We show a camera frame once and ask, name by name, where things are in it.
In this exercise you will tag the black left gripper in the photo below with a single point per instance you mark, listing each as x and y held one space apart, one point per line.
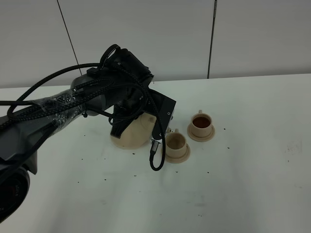
126 90

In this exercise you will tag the beige cup saucer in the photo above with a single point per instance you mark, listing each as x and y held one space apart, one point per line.
201 139
176 156

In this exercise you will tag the beige ceramic teapot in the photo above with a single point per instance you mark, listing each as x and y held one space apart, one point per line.
138 132

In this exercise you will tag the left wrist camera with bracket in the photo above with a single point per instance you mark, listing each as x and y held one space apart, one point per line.
165 107

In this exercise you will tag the near beige cup saucer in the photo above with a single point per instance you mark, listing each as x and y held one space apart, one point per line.
176 156

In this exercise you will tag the beige teapot saucer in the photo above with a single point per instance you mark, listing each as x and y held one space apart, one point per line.
116 143

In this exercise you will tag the near beige teacup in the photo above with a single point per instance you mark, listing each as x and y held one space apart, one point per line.
175 140

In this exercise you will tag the far beige cup saucer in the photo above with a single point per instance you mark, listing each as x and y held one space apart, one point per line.
201 139

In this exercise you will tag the far beige teacup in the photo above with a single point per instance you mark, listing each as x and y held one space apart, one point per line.
201 124

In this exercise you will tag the beige teacup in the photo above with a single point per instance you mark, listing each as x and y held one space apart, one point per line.
201 124
175 140

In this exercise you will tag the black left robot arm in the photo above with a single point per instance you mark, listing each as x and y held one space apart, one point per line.
29 123

